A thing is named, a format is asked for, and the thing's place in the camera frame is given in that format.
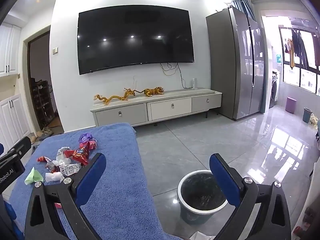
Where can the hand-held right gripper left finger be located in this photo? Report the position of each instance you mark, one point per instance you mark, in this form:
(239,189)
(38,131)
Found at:
(90,177)

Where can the pink red carton box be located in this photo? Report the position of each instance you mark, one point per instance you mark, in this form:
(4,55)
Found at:
(92,146)

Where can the balcony window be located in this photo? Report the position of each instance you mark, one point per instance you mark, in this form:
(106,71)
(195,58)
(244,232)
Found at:
(310,77)

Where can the green wall sticker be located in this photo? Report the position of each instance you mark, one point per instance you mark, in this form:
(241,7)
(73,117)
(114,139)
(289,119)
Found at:
(278,58)

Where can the golden dragon figurine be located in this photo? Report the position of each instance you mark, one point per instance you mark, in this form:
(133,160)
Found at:
(112,98)

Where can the white tissue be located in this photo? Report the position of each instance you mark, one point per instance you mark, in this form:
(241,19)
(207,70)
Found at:
(53,177)

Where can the beige wall light switch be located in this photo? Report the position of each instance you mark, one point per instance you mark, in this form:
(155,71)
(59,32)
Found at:
(55,50)

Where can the golden tiger figurine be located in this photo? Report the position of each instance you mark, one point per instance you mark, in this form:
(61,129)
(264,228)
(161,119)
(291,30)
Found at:
(152,91)

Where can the green paper scrap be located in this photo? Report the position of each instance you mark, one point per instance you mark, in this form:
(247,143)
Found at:
(33,177)

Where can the grey double-door refrigerator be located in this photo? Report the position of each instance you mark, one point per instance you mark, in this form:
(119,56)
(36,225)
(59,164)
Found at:
(225,67)

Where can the grey slipper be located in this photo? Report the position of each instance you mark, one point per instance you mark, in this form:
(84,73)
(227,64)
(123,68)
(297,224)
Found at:
(34,150)

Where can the dark hanging garment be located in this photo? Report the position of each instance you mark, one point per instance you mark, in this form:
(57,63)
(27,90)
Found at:
(301,47)

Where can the round white-rimmed trash bin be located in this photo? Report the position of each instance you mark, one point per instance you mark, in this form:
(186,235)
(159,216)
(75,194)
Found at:
(200,195)

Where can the purple wrapper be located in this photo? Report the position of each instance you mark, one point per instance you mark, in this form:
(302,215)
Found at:
(84,137)

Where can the dark wooden shoe rack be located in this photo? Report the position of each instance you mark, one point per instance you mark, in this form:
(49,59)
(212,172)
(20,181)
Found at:
(42,105)

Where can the teal plastic bin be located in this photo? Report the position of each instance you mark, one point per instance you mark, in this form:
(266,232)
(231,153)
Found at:
(307,115)

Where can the dark red snack bag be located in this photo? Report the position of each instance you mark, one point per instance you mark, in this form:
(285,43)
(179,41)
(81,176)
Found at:
(80,156)

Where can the blue curtain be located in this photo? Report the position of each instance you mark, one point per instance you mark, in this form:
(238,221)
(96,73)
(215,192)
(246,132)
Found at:
(246,6)

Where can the clear printed plastic wrapper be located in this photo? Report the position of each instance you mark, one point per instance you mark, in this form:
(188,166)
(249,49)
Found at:
(70,168)

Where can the white grey television cabinet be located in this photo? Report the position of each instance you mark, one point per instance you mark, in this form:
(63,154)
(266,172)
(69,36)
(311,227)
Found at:
(172,107)

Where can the yellow hanging garment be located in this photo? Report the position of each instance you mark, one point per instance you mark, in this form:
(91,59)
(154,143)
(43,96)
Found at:
(291,56)

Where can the purple stool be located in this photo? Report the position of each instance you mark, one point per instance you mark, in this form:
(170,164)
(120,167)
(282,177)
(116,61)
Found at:
(291,105)

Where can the small red white wrapper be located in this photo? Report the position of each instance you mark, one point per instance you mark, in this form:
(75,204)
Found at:
(42,159)

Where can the white built-in cabinet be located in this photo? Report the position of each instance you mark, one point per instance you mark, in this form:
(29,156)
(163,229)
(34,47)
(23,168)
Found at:
(10,120)

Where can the beige slipper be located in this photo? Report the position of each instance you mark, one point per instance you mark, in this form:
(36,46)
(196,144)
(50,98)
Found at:
(33,139)

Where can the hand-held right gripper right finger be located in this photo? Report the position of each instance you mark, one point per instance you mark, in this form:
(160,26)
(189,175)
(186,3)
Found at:
(225,180)

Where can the blue fluffy blanket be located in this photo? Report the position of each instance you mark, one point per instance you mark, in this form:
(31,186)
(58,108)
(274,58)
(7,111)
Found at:
(120,180)

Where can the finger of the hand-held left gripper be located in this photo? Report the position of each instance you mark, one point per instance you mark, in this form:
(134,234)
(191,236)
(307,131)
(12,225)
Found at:
(21,145)

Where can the black wall television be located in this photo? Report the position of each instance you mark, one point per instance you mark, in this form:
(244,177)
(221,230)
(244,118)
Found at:
(135,37)

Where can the white washing machine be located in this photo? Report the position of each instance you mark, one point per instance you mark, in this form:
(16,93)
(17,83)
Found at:
(273,90)

